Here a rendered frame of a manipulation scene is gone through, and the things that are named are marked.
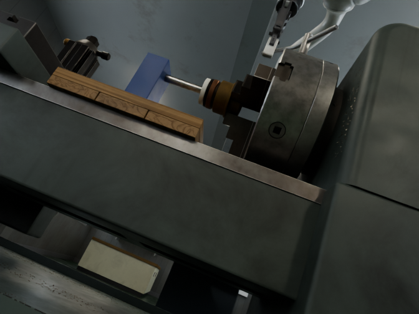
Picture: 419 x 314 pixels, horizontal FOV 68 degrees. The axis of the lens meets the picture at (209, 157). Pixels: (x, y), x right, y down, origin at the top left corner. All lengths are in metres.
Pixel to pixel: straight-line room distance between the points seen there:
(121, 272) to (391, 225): 8.26
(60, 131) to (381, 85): 0.58
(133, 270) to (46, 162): 8.05
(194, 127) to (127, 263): 8.13
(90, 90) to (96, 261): 8.22
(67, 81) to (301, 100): 0.45
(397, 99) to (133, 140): 0.47
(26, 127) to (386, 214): 0.61
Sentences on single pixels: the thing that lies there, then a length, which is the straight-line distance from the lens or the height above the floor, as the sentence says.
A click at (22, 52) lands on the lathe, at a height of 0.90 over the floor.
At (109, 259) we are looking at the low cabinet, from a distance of 8.70.
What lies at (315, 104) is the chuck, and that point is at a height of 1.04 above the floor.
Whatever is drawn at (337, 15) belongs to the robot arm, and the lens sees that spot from 1.25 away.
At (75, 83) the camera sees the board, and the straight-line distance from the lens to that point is 0.65.
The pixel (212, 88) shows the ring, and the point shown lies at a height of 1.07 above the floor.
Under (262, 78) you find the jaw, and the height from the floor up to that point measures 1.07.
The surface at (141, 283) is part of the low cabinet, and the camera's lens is 8.57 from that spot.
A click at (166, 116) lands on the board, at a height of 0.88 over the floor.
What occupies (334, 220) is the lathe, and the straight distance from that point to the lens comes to 0.50.
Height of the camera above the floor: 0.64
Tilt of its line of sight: 22 degrees up
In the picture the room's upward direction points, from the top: 24 degrees clockwise
